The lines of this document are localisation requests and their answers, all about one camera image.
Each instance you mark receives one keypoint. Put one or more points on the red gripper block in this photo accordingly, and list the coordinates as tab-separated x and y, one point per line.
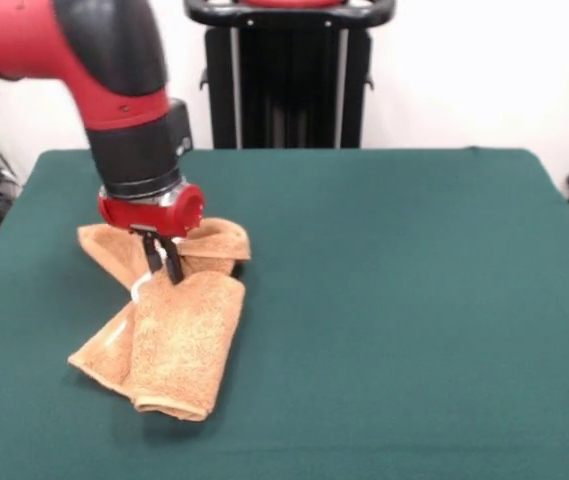
164	215

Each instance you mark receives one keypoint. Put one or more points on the tan terry towel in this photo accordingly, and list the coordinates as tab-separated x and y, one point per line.
184	340

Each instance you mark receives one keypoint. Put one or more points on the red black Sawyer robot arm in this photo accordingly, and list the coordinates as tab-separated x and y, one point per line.
124	110

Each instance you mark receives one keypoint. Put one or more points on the dark green table cloth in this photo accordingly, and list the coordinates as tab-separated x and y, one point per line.
364	325

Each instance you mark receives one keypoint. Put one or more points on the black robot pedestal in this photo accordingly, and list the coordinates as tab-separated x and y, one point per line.
284	75

